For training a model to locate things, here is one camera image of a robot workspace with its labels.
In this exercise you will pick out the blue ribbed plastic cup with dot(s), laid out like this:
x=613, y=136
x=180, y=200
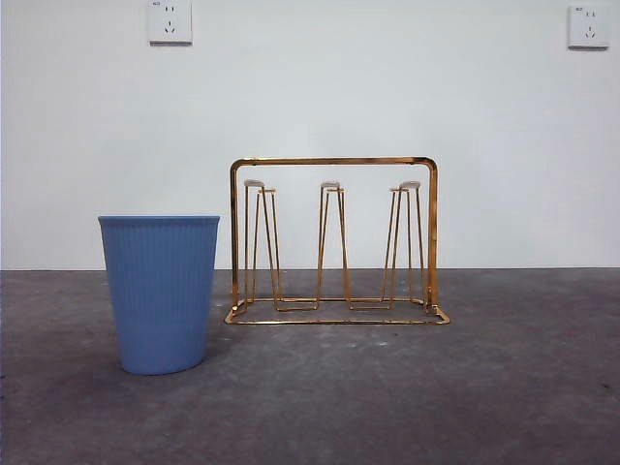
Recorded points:
x=160, y=290

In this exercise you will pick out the white wall power socket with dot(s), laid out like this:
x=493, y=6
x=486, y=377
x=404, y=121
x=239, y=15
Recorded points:
x=170, y=21
x=588, y=28

